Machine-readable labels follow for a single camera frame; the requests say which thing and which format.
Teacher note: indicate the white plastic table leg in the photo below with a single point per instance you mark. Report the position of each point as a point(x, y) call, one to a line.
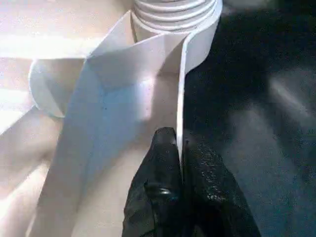
point(172, 14)

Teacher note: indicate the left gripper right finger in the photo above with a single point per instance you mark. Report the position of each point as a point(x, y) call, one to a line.
point(214, 197)

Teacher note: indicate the white plastic table top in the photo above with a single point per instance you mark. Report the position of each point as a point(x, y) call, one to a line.
point(98, 98)

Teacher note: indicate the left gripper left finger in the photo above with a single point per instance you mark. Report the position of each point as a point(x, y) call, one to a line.
point(158, 187)

